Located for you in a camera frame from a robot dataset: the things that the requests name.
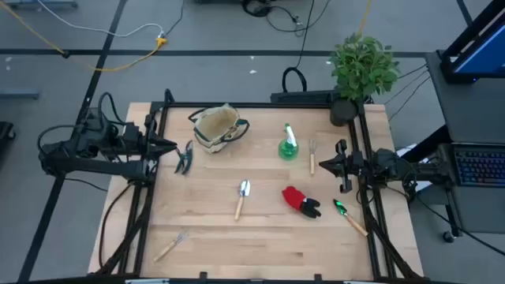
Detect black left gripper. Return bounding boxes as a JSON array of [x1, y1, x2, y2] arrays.
[[118, 114, 178, 159]]

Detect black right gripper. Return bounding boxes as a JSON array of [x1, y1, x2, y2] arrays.
[[318, 139, 374, 193]]

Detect small cultivator wooden handle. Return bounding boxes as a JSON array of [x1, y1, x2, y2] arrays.
[[308, 138, 317, 176]]

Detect green pruning shears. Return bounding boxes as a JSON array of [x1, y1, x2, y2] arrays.
[[174, 140, 194, 175]]

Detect green transplanter wooden handle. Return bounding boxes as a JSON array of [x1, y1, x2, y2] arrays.
[[332, 198, 369, 237]]

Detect green spray bottle white nozzle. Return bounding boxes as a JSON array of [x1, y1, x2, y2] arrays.
[[278, 122, 300, 162]]

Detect red and black garden glove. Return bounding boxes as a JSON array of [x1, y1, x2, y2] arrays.
[[281, 185, 322, 219]]

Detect metal hand fork wooden handle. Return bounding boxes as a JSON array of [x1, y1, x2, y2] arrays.
[[152, 230, 189, 263]]

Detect beige gardening bag green trim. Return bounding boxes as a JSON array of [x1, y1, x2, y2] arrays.
[[188, 103, 251, 154]]

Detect white paper sheet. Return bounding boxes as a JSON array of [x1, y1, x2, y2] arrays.
[[394, 144, 443, 193]]

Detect black perforated electronics box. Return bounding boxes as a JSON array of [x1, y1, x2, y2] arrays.
[[270, 89, 340, 105]]

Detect green leafy plant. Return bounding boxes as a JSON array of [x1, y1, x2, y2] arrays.
[[329, 32, 402, 102]]

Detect grey laptop cart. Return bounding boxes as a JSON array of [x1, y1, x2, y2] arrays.
[[424, 50, 505, 244]]

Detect keyboard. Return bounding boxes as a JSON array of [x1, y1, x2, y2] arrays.
[[437, 142, 505, 189]]

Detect black chair base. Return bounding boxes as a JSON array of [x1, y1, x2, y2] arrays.
[[0, 121, 17, 141]]

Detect large display on black stand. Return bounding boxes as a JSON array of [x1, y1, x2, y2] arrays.
[[440, 0, 505, 84]]

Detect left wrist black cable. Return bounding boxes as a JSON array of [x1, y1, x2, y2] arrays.
[[97, 91, 127, 127]]

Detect silver trowel wooden handle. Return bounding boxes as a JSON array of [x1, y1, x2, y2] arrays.
[[234, 179, 252, 222]]

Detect black aluminium table frame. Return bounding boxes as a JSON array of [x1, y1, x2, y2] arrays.
[[94, 88, 425, 284]]

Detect thin black cable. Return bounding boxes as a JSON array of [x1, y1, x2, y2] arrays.
[[383, 69, 430, 106], [387, 76, 432, 121], [397, 63, 429, 79]]

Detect black coiled floor cable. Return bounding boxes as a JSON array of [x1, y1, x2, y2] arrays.
[[281, 0, 316, 94]]

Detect yellow extension cable with plug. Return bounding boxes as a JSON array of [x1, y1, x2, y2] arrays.
[[0, 0, 169, 73]]

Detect black arm base cable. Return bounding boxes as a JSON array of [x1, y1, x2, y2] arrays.
[[97, 181, 135, 270]]

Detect white floor cable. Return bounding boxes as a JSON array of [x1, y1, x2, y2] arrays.
[[37, 0, 165, 39]]

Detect yellow hanging cable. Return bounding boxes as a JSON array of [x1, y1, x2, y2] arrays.
[[357, 0, 374, 36]]

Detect black cable bundle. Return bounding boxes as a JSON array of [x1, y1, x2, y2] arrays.
[[241, 0, 332, 39]]

